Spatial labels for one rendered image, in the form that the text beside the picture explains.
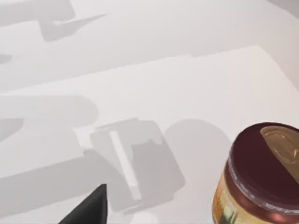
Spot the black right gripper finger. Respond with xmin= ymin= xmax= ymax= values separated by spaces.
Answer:
xmin=57 ymin=183 xmax=108 ymax=224

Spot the yellow jar with brown lid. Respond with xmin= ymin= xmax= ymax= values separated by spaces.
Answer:
xmin=211 ymin=122 xmax=299 ymax=224

